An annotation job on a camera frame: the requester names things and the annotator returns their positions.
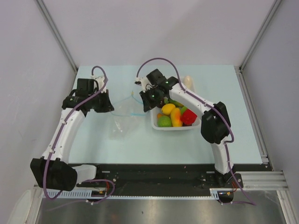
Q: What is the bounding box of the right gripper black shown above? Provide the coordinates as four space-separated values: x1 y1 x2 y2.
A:
140 86 162 112

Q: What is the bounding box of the clear zip top bag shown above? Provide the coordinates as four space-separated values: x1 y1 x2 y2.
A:
109 91 147 139

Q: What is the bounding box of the red bell pepper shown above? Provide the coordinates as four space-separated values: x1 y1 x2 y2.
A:
181 109 197 126

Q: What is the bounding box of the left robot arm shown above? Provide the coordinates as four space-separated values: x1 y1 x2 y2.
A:
30 76 114 191

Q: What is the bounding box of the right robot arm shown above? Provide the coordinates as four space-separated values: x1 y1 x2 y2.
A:
135 69 234 187

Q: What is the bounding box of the white plastic basket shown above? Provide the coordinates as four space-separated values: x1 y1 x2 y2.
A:
150 77 201 131

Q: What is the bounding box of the yellow lemon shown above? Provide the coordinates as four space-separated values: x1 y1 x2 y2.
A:
161 103 176 115

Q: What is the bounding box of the green orange mango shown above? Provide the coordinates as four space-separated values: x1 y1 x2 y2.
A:
168 98 184 107

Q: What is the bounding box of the green lime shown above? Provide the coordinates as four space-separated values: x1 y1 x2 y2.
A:
157 115 172 127

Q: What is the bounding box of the orange papaya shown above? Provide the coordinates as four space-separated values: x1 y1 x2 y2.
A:
170 108 183 127

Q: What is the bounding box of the green leaf vegetable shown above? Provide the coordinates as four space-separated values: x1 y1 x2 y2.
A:
180 106 188 115

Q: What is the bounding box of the white radish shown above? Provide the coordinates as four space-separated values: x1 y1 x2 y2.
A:
183 76 193 89

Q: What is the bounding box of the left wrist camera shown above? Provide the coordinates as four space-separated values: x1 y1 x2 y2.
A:
91 76 107 92

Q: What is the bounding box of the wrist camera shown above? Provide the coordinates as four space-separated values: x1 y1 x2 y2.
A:
134 77 150 92
91 76 107 92

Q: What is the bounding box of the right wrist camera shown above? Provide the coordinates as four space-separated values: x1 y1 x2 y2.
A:
134 77 150 92

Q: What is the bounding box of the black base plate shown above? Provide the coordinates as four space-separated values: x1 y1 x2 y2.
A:
77 164 242 197

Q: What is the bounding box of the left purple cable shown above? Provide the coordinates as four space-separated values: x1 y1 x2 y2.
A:
43 66 115 212

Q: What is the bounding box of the left aluminium frame post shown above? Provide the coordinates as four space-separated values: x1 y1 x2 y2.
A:
34 0 78 74

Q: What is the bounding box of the aluminium frame post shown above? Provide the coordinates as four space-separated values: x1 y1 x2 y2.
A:
239 0 283 68
34 0 78 74

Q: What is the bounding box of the right aluminium frame post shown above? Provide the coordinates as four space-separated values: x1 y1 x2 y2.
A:
239 0 283 68

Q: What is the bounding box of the white cable duct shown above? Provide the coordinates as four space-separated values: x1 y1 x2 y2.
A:
57 188 219 200

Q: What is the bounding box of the aluminium front rail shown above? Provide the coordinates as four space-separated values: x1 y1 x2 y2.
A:
34 171 288 190

